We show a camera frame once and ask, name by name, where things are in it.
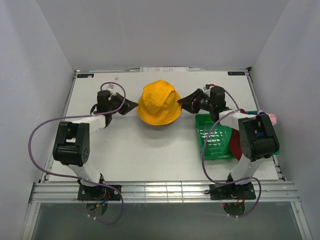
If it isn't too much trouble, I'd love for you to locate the aluminium front rail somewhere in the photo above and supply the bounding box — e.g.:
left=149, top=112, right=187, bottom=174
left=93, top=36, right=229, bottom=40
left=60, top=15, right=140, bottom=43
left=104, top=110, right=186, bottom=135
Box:
left=29, top=180, right=300, bottom=204

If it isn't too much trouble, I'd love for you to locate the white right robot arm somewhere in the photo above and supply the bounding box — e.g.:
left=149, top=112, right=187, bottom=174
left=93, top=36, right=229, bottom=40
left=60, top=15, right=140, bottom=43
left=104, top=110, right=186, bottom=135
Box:
left=177, top=84, right=280, bottom=200

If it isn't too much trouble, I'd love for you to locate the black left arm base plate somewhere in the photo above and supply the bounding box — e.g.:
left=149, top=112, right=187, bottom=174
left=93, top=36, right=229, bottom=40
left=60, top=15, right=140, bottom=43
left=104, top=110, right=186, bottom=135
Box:
left=77, top=185, right=121, bottom=201

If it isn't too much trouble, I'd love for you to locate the pink bucket hat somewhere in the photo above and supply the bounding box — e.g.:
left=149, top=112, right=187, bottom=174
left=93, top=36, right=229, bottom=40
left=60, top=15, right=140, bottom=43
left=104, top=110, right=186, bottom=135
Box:
left=266, top=112, right=277, bottom=126

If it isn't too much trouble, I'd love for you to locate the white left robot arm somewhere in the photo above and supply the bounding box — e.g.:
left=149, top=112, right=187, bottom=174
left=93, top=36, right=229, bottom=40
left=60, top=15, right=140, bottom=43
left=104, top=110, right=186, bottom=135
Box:
left=52, top=90, right=138, bottom=200

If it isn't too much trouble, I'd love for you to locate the blue bucket hat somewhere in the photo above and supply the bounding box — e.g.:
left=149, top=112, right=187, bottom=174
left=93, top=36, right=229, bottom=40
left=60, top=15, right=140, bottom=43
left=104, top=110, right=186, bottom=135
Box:
left=246, top=110, right=267, bottom=116

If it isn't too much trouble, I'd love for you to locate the yellow bucket hat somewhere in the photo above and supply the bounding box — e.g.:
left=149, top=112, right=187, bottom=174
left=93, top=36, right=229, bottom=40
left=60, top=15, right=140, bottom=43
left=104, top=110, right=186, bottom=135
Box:
left=136, top=79, right=182, bottom=126

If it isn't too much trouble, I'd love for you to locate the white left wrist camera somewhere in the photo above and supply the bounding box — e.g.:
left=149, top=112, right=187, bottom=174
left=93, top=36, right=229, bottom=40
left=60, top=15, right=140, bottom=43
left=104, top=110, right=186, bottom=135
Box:
left=105, top=83, right=116, bottom=96

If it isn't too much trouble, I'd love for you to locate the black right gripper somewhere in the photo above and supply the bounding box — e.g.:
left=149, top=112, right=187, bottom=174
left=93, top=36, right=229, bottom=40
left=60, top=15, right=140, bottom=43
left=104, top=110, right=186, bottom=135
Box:
left=177, top=88, right=214, bottom=114

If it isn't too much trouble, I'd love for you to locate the green plastic tray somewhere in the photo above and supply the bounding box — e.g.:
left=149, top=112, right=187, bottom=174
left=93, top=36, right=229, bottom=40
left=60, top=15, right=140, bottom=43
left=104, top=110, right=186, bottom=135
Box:
left=195, top=110, right=280, bottom=162

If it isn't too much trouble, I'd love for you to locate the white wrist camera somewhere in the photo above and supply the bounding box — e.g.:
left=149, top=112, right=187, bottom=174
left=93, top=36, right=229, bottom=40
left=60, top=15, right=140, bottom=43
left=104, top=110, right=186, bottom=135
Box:
left=203, top=84, right=215, bottom=96
left=105, top=83, right=116, bottom=96

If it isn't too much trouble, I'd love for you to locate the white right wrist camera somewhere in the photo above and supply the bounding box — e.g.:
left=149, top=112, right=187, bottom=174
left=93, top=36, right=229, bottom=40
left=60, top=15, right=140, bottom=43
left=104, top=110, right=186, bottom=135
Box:
left=203, top=84, right=215, bottom=96

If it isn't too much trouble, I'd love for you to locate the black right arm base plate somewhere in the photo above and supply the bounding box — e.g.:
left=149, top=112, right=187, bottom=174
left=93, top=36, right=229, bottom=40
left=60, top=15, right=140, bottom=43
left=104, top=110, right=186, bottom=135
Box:
left=204, top=183, right=256, bottom=200

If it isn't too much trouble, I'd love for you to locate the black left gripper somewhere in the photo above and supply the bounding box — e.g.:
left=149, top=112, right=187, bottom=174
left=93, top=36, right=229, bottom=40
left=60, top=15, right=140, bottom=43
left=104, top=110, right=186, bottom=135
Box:
left=107, top=92, right=138, bottom=116

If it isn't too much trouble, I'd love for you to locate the dark red bucket hat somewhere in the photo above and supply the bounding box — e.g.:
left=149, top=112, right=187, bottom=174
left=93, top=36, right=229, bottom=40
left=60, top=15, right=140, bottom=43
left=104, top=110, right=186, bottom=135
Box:
left=229, top=129, right=243, bottom=161

